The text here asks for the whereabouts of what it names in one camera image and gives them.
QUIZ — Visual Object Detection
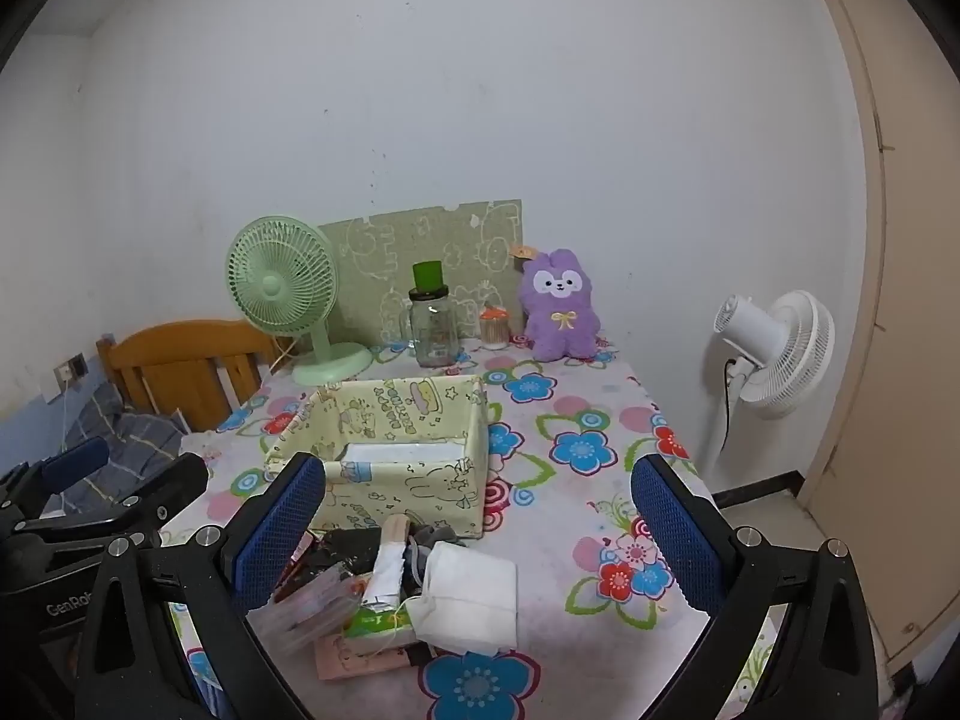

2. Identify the pink packet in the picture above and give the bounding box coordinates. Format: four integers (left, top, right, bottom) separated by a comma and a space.
315, 634, 411, 681

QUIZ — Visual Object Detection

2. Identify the purple plush toy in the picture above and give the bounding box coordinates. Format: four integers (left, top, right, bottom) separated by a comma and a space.
510, 244, 602, 361

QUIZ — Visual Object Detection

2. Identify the green desk fan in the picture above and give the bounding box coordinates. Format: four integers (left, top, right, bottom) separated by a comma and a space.
226, 215, 374, 388

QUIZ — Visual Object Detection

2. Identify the wooden bed headboard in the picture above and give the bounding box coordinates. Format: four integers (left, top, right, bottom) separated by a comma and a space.
96, 320, 282, 434

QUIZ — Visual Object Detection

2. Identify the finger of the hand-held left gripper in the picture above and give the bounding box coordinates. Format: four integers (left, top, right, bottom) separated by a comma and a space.
11, 452, 209, 550
0, 437, 111, 524

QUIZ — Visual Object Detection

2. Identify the yellow cartoon fabric storage box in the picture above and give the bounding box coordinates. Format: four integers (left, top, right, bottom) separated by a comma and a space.
264, 373, 490, 539

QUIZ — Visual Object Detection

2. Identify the blue plaid bedding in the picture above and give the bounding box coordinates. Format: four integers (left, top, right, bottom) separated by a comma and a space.
0, 390, 200, 518

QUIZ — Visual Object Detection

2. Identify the glass jar with green lid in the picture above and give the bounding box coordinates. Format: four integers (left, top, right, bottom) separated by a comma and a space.
390, 260, 462, 368

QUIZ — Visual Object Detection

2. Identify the floral tablecloth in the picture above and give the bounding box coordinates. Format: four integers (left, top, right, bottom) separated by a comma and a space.
157, 337, 781, 720

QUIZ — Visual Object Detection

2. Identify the cotton swab jar orange lid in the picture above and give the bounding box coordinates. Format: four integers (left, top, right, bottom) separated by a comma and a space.
480, 302, 512, 350

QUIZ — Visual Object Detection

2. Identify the clear plastic mask packet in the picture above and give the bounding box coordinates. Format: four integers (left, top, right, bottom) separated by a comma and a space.
247, 566, 362, 661

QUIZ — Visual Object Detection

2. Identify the dark grey fuzzy sock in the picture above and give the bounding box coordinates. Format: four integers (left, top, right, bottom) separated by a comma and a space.
300, 529, 392, 593

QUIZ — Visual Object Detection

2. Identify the wall socket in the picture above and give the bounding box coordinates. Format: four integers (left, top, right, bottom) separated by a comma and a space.
55, 354, 89, 402

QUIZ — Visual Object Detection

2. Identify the green tissue packet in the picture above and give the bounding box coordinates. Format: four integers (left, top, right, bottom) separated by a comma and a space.
345, 604, 418, 647

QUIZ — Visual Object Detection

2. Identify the beige wooden door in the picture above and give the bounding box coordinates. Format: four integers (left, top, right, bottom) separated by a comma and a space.
795, 0, 960, 683

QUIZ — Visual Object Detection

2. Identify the white cloth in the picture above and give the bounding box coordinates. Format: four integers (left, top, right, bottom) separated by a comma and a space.
411, 542, 520, 653

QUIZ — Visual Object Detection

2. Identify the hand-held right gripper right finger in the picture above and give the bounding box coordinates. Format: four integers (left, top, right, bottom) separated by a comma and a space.
630, 454, 878, 720

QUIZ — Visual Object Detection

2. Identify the white standing fan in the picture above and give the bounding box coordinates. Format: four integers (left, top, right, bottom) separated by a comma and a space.
694, 290, 836, 481

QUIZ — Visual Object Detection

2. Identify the green cartoon printed board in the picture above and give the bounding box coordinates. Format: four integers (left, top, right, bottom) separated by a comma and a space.
319, 199, 524, 350

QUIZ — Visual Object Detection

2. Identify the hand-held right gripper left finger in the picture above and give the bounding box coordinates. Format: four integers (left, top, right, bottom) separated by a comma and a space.
75, 452, 329, 720

